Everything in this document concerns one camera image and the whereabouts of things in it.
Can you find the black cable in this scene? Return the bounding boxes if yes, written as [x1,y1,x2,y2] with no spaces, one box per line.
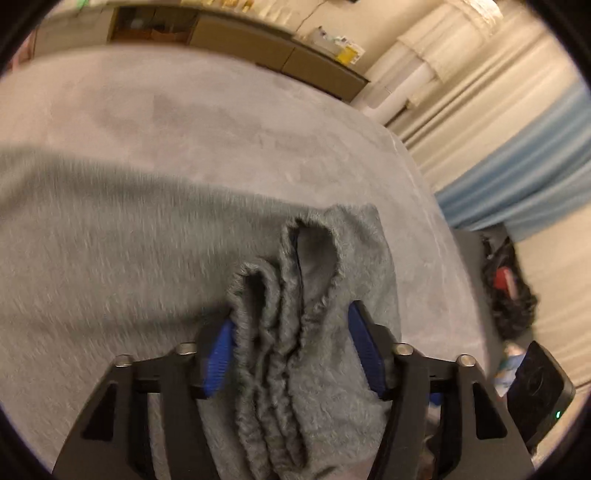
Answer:
[295,0,324,33]

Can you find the white standing air conditioner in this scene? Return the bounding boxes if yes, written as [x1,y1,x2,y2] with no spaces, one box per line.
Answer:
[355,60,439,125]

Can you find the cream curtain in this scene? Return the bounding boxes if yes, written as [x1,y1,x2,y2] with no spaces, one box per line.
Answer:
[365,0,591,190]

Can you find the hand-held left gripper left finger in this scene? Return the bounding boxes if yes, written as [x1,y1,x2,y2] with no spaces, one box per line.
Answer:
[52,318,236,480]

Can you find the blue curtain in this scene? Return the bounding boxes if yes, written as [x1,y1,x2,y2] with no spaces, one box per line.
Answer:
[436,88,591,241]

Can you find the long grey sideboard cabinet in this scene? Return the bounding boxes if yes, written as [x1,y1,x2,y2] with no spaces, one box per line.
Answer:
[28,0,370,102]

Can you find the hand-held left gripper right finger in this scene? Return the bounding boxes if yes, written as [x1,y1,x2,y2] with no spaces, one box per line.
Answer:
[347,300,534,480]

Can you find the grey sweatpants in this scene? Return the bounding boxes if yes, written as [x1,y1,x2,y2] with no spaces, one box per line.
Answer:
[0,148,402,480]

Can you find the black bag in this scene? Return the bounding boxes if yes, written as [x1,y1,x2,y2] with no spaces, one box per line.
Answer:
[480,235,539,340]

